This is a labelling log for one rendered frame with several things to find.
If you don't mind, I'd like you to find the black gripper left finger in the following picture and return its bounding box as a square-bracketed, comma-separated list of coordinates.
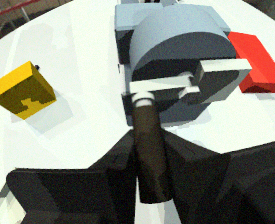
[5, 129, 137, 224]

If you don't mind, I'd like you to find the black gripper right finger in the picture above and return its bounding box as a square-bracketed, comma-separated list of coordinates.
[161, 128, 275, 224]

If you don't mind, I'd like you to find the red rectangular block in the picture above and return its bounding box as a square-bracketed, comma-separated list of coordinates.
[227, 32, 275, 93]

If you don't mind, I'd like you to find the yellow rectangular block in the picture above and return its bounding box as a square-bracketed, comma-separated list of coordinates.
[0, 60, 57, 120]

